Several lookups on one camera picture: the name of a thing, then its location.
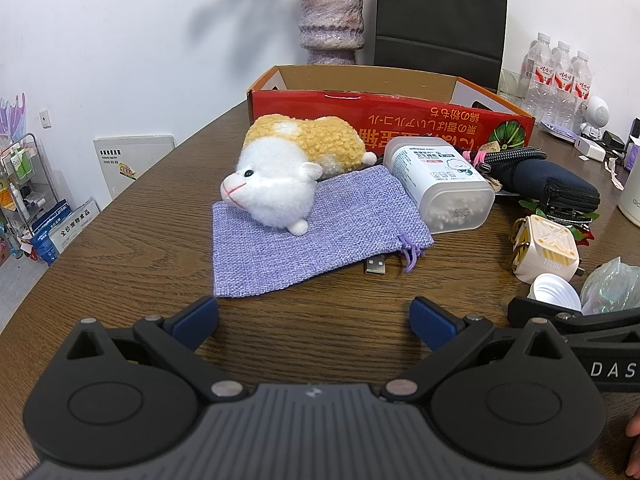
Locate white round robot toy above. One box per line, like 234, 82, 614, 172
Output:
580, 95, 612, 138

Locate purple tray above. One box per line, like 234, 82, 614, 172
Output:
537, 119, 583, 141

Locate purple ceramic vase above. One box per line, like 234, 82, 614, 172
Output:
298, 0, 365, 66

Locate white cylindrical cup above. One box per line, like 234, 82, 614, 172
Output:
617, 162, 640, 228

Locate white printed carton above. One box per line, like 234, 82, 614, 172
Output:
50, 197, 101, 256

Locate black and pink braided cable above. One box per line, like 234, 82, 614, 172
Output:
462, 146, 548, 170

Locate clear water bottle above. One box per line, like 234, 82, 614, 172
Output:
520, 32, 553, 111
565, 50, 596, 127
545, 40, 576, 122

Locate iridescent ball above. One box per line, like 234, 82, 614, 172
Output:
580, 256, 640, 316

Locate white flat panel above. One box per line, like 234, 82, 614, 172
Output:
93, 134, 177, 213

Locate translucent cotton swab box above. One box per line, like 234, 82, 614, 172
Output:
382, 136, 496, 235

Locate dark blue zip pouch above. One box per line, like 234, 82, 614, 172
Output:
492, 157, 601, 221

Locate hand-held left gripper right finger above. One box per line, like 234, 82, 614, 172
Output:
380, 296, 576, 403

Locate person's right hand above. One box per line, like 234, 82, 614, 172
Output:
625, 404, 640, 461

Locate blue carton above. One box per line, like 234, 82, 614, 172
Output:
31, 199, 71, 267

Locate white and yellow plush hamster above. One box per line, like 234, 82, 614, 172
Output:
221, 114, 378, 236

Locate red cardboard box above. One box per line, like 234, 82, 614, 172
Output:
245, 64, 536, 167

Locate black paper bag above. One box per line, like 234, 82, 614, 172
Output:
374, 0, 509, 92

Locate white charger block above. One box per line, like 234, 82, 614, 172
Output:
575, 135, 608, 162

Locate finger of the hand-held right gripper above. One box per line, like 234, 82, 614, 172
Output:
507, 296, 640, 337

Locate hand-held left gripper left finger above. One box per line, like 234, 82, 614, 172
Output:
64, 296, 251, 403

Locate purple hanging hangers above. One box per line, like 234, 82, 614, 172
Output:
0, 92, 27, 137

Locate wooden desk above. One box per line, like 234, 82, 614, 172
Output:
0, 67, 640, 431

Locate clear glass container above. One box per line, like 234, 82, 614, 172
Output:
497, 67, 527, 102

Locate white and gold cube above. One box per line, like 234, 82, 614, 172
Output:
510, 214, 586, 285

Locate wire storage rack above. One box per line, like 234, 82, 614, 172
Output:
0, 132, 53, 261

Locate purple burlap pouch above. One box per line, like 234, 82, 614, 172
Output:
211, 165, 435, 299

